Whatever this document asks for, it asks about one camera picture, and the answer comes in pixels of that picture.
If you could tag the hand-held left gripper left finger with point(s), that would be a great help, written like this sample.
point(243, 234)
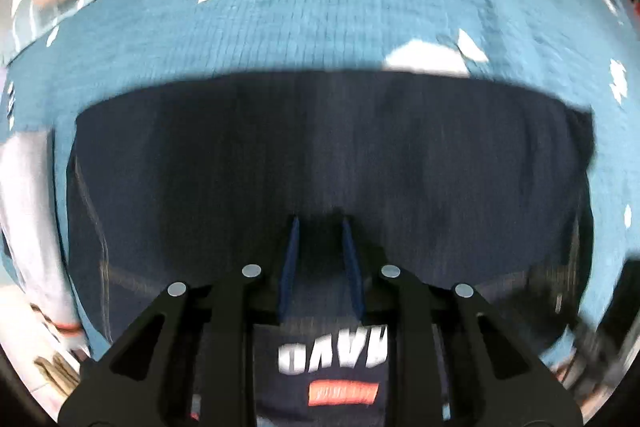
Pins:
point(290, 267)

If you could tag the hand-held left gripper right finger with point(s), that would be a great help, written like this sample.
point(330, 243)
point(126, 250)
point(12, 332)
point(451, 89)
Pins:
point(352, 267)

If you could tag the navy printed shirt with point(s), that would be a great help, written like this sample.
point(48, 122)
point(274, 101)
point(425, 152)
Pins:
point(350, 147)

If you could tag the beige striped object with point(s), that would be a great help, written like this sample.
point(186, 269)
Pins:
point(55, 372)

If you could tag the white cloth with red stripe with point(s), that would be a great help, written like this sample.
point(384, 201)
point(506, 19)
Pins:
point(35, 217)

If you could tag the teal printed blanket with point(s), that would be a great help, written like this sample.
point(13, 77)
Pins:
point(325, 7)

